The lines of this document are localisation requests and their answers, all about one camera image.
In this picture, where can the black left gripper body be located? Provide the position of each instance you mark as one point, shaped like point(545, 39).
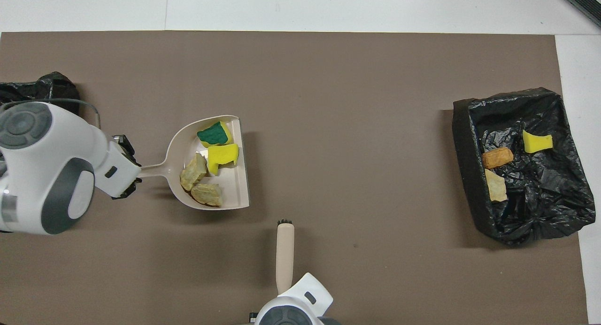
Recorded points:
point(126, 144)

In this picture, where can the pale oval chip piece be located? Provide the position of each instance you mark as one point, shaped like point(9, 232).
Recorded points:
point(193, 172)

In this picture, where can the green topped yellow sponge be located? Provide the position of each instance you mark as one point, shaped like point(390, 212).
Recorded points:
point(213, 135)

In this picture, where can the pale pointed chip piece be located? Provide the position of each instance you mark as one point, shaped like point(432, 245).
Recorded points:
point(206, 195)

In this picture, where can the yellow sponge piece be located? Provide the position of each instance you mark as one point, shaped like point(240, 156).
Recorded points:
point(536, 143)
point(223, 156)

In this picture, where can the beige plastic dustpan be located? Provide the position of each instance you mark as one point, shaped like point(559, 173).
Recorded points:
point(235, 189)

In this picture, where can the beige hand brush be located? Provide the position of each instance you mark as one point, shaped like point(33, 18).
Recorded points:
point(285, 254)

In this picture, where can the brown bread shaped sponge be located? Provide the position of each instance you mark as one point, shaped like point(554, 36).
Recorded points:
point(497, 158)

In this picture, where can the orange striped croissant piece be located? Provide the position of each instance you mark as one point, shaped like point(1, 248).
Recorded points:
point(496, 188)

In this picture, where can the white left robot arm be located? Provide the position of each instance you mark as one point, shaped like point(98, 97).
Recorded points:
point(37, 174)

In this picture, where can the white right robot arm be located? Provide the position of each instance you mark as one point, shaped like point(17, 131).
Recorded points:
point(305, 292)

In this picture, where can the black bag lined bin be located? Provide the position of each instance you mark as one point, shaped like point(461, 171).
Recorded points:
point(540, 207)
point(56, 88)

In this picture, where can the large brown table mat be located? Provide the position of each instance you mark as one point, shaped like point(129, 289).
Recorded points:
point(352, 127)

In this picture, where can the dark ribbed device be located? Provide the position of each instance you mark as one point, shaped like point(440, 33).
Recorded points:
point(584, 3)

